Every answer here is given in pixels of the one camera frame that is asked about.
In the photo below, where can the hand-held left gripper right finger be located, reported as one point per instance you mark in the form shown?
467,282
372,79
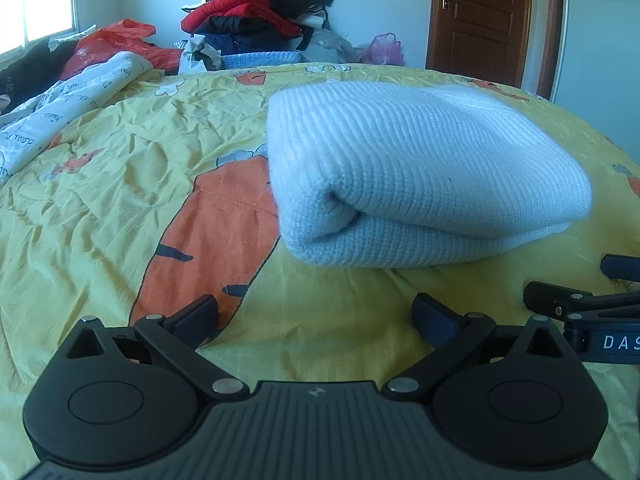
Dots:
432,316

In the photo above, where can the navy jacket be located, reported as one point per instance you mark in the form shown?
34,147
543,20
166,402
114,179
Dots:
250,37

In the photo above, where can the white and black garment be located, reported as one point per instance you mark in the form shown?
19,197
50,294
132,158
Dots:
315,17

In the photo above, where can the brown wooden door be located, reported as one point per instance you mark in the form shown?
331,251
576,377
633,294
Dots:
485,20

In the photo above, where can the yellow carrot print bed sheet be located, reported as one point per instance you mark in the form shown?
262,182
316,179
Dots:
100,200

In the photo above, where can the white printed quilt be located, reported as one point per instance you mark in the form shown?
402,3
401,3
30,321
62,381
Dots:
75,95

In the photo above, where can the white and black printed cloth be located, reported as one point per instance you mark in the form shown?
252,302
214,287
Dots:
200,57

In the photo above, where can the grey plastic bag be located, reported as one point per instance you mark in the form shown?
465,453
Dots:
330,47

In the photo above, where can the red plastic bag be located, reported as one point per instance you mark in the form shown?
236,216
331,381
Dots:
110,45

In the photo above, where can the red jacket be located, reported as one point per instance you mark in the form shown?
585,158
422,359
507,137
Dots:
235,5

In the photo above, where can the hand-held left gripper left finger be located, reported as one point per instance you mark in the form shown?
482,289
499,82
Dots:
195,317

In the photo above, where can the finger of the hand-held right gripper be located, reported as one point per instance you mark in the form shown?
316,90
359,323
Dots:
622,266
547,297

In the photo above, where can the white knit sweater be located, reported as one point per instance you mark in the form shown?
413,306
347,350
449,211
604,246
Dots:
415,170

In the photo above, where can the pink plastic bag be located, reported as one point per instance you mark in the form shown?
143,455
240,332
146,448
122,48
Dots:
384,50

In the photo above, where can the blue knit garment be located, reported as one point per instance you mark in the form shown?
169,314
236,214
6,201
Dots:
260,60

